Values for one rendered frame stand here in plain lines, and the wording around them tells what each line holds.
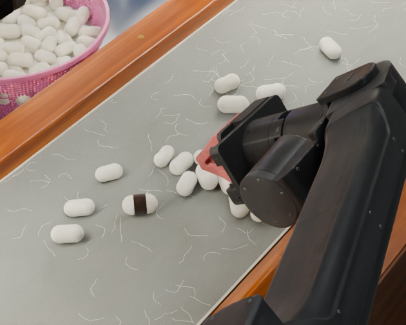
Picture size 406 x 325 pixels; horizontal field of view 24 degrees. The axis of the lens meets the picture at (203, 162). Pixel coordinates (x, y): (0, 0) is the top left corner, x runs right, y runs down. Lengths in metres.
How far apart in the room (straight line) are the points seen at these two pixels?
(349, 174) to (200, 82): 0.57
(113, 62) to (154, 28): 0.09
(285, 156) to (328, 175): 0.12
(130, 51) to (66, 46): 0.10
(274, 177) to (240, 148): 0.12
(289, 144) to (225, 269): 0.21
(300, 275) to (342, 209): 0.07
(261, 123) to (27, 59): 0.45
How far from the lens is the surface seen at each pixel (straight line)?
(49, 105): 1.13
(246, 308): 0.49
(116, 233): 1.00
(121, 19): 1.42
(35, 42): 1.27
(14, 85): 1.19
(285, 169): 0.77
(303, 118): 0.83
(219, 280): 0.95
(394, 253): 0.96
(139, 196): 1.00
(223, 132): 0.90
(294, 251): 0.59
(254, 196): 0.79
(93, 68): 1.18
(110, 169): 1.05
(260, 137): 0.87
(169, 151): 1.06
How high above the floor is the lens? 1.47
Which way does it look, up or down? 43 degrees down
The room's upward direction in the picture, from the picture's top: straight up
